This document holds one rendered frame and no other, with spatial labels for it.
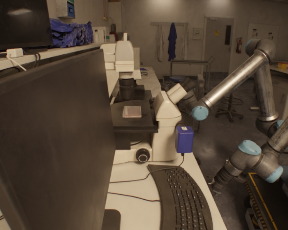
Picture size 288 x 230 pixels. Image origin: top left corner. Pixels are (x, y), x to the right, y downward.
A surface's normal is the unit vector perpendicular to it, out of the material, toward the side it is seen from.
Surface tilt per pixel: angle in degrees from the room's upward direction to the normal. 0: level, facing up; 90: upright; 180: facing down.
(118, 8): 90
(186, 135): 90
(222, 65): 90
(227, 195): 0
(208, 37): 90
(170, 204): 6
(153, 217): 0
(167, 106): 78
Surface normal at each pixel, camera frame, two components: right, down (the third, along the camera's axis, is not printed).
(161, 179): 0.07, -0.94
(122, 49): 0.03, 0.19
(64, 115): 1.00, -0.07
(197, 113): 0.03, 0.41
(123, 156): 0.35, 0.34
